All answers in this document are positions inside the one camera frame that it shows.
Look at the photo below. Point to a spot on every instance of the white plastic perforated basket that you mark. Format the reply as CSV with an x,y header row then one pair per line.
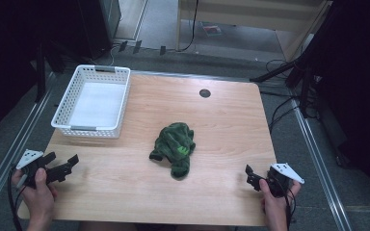
x,y
96,106

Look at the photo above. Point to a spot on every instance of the black tripod stand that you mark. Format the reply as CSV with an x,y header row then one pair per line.
x,y
279,71

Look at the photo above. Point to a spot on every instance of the light wooden furniture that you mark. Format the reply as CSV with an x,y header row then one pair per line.
x,y
253,12

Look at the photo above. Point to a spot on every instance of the metal floor rail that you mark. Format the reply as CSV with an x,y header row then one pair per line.
x,y
16,144
321,160

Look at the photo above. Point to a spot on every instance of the black tape strip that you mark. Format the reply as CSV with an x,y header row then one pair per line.
x,y
137,46
163,50

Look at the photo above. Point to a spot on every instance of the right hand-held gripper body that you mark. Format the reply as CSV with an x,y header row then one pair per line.
x,y
281,179

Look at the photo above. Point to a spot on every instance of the person's left hand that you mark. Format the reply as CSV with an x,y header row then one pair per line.
x,y
40,199

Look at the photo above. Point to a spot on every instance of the green fluffy cloth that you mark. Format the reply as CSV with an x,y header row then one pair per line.
x,y
173,144

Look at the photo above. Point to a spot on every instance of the dark round table grommet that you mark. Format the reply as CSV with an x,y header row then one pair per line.
x,y
205,93

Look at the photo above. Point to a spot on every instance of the black cabinet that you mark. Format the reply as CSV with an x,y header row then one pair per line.
x,y
96,25

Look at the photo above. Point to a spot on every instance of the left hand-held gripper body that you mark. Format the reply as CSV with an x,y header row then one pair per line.
x,y
29,160

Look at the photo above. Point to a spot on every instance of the black upright stand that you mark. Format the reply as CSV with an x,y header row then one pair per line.
x,y
40,73

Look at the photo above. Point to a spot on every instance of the dark curtain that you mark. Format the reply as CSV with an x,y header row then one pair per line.
x,y
356,80
9,48

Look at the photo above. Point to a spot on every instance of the red booklet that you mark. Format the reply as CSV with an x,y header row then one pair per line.
x,y
212,30

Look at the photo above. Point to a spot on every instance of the person's right hand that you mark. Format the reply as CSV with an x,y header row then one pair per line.
x,y
274,205

